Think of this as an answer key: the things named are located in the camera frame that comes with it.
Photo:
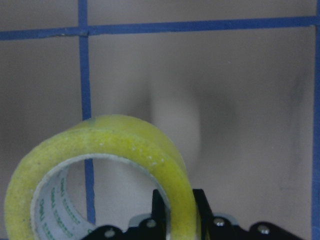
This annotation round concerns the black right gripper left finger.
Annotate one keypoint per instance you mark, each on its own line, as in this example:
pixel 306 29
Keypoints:
pixel 158 217

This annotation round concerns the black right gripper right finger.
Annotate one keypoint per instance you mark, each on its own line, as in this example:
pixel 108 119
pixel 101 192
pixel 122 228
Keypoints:
pixel 204 214

